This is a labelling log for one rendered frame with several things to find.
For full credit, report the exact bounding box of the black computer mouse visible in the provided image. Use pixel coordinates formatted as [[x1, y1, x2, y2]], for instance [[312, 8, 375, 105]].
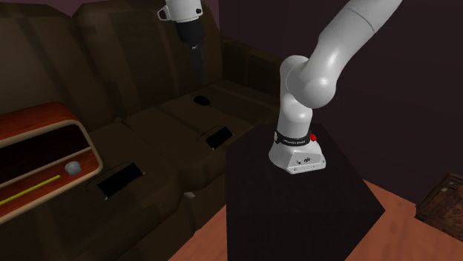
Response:
[[193, 94, 214, 108]]

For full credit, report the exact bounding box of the dark brown sofa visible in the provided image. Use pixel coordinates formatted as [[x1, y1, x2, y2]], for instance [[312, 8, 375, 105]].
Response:
[[0, 0, 287, 261]]

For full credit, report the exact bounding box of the small black flat rectangular device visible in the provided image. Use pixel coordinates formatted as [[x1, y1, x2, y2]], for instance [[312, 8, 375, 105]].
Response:
[[195, 125, 234, 151]]

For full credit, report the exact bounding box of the large black flat rectangular device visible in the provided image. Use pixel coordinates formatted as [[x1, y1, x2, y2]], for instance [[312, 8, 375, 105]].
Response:
[[84, 162, 145, 201]]

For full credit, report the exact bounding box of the red-brown wooden shelf table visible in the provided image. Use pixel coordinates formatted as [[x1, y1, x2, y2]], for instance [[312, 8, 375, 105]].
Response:
[[0, 101, 105, 225]]

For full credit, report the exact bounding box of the small grey round knob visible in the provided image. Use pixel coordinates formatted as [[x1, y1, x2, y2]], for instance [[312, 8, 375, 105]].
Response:
[[65, 161, 82, 177]]

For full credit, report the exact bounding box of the black robot stand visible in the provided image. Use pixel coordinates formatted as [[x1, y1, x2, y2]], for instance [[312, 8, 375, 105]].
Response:
[[226, 122, 387, 261]]

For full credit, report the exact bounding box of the yellow-green thin stick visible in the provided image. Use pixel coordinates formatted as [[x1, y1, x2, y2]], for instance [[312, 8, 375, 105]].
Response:
[[0, 174, 62, 207]]

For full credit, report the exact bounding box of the brown wooden chest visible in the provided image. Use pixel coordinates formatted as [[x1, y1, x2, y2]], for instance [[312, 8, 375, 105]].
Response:
[[414, 171, 463, 242]]

